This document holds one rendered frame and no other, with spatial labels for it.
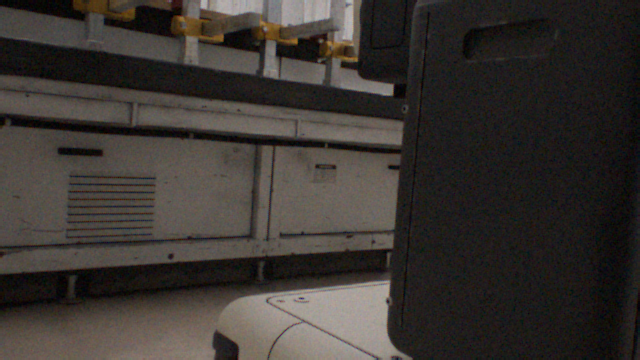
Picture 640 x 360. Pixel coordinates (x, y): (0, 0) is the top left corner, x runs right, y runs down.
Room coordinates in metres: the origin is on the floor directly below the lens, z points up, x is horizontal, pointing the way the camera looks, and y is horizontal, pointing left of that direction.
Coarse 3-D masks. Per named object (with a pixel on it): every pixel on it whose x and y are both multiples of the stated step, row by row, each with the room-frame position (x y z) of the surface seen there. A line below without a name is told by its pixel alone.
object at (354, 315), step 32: (352, 288) 0.97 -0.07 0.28; (384, 288) 0.98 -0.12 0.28; (224, 320) 0.84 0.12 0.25; (256, 320) 0.80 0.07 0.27; (288, 320) 0.77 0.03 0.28; (320, 320) 0.78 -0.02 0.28; (352, 320) 0.79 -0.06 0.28; (384, 320) 0.80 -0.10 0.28; (224, 352) 0.84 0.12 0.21; (256, 352) 0.76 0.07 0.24; (288, 352) 0.71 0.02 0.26; (320, 352) 0.68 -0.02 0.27; (352, 352) 0.67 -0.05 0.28; (384, 352) 0.68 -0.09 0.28
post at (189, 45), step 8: (184, 0) 1.63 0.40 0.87; (192, 0) 1.62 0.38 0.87; (184, 8) 1.63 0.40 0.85; (192, 8) 1.62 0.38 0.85; (184, 16) 1.63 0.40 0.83; (192, 16) 1.62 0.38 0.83; (184, 40) 1.62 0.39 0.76; (192, 40) 1.63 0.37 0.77; (184, 48) 1.62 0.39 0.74; (192, 48) 1.63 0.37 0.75; (192, 56) 1.63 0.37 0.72
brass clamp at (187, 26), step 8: (176, 16) 1.61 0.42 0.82; (176, 24) 1.60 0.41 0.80; (184, 24) 1.60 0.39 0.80; (192, 24) 1.62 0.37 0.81; (200, 24) 1.63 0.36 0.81; (176, 32) 1.60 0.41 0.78; (184, 32) 1.61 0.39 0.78; (192, 32) 1.62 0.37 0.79; (200, 32) 1.63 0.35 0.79; (200, 40) 1.67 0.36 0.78; (208, 40) 1.67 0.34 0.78; (216, 40) 1.66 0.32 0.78
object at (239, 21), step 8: (232, 16) 1.50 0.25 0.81; (240, 16) 1.47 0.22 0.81; (248, 16) 1.43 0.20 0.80; (256, 16) 1.44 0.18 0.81; (208, 24) 1.61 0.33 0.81; (216, 24) 1.57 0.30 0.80; (224, 24) 1.53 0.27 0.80; (232, 24) 1.50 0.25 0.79; (240, 24) 1.46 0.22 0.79; (248, 24) 1.44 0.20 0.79; (256, 24) 1.44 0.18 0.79; (208, 32) 1.60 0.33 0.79; (216, 32) 1.59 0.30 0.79; (224, 32) 1.58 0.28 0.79; (176, 40) 1.78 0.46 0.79
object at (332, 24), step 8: (304, 24) 1.69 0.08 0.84; (312, 24) 1.65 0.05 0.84; (320, 24) 1.62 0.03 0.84; (328, 24) 1.60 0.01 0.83; (336, 24) 1.59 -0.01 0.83; (288, 32) 1.75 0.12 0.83; (296, 32) 1.72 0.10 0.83; (304, 32) 1.68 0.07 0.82; (312, 32) 1.66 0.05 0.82; (320, 32) 1.65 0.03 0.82; (256, 40) 1.89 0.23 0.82
